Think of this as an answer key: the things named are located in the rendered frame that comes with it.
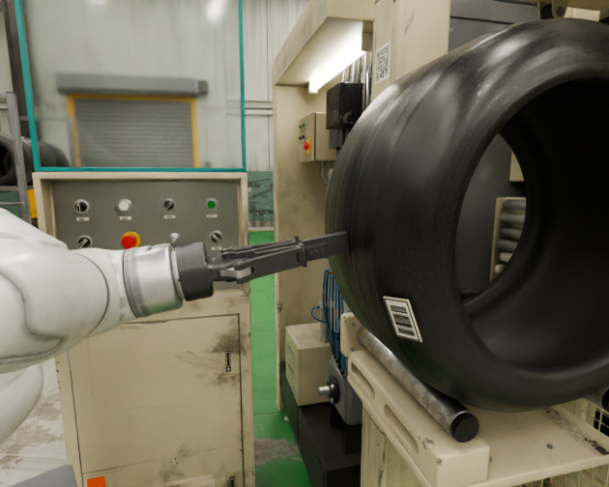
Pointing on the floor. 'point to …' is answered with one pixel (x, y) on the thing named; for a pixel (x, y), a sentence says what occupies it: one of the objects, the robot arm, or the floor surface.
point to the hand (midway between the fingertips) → (325, 245)
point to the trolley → (7, 159)
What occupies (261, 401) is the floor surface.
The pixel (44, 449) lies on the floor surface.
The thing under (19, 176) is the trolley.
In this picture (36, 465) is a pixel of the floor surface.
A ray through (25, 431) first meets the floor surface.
